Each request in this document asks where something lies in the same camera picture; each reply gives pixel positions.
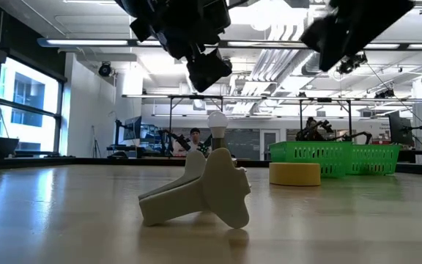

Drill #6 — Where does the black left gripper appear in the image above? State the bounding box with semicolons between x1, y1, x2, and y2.
129;0;234;93

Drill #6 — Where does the cream stapler remover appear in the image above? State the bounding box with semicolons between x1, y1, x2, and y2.
138;147;252;230

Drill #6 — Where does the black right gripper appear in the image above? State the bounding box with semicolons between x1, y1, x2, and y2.
300;0;415;73

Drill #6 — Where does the black ceiling spotlight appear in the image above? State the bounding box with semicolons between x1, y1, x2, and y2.
97;61;114;78

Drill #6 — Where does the green plastic basket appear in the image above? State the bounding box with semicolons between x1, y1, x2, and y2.
350;144;402;176
268;141;355;180

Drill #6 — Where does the black computer monitor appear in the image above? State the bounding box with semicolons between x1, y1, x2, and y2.
388;109;414;147

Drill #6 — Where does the ceiling light strip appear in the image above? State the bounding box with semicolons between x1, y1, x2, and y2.
37;36;131;48

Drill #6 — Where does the yellow tape roll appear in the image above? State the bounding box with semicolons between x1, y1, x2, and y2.
268;162;322;187

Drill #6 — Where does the person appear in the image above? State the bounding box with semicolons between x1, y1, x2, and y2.
174;127;212;158

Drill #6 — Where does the brass lamp with white bulb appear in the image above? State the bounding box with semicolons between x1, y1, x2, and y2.
206;111;230;152

